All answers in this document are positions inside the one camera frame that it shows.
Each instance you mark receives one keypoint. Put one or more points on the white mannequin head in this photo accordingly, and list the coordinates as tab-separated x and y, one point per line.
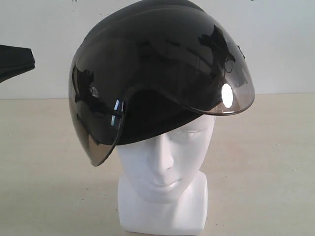
162	176

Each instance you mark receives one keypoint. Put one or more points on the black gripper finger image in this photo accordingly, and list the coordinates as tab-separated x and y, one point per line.
15	61

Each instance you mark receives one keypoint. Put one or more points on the black helmet with tinted visor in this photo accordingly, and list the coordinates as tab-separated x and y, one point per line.
150	68

